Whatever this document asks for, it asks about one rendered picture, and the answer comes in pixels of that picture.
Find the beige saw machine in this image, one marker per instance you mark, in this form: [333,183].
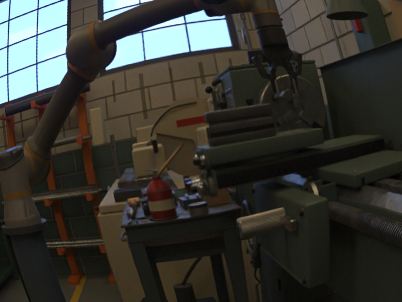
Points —
[176,126]

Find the green lathe body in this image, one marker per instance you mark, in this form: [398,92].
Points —
[366,273]

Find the red white oil can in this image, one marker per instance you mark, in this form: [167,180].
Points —
[161,200]

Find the white upright board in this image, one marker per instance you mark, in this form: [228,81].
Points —
[97,126]

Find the large grid window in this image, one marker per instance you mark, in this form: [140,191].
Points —
[30,43]

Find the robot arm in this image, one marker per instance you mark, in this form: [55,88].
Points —
[60,110]

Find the orange steel bar rack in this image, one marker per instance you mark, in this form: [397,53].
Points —
[85,146]

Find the brown wooden block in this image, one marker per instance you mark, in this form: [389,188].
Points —
[218,197]

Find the silver cross slide knob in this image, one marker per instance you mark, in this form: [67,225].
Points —
[199,160]

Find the grey threaded leadscrew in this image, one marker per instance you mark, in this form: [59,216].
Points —
[366,220]

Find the black tool post block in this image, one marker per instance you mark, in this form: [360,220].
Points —
[240,125]

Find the dark blue metal block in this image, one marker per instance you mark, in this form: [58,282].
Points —
[189,200]

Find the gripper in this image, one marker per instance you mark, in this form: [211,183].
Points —
[273,40]

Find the small grey round tin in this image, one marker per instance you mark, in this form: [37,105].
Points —
[198,209]

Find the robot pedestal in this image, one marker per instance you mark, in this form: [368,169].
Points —
[33,263]

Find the dark green side table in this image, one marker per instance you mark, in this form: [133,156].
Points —
[186,233]

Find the black round canister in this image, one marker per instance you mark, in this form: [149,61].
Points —
[185,293]

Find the arched grid window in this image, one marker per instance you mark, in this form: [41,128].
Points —
[173,40]

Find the green machine with red button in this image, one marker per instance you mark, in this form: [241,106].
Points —
[373,23]

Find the grey lathe chuck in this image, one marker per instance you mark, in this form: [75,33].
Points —
[305,103]

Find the black ball lever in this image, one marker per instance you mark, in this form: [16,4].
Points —
[209,89]

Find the green hanging lamp shade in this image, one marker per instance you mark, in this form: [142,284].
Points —
[346,9]

